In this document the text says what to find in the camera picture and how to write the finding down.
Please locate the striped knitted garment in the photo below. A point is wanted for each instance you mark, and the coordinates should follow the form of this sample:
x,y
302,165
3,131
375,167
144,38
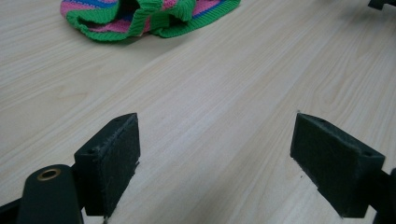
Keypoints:
x,y
146,18

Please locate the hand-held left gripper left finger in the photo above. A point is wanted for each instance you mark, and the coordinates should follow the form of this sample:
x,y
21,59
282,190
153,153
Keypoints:
x,y
109,165

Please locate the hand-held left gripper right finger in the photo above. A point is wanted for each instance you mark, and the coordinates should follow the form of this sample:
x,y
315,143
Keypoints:
x,y
333,165

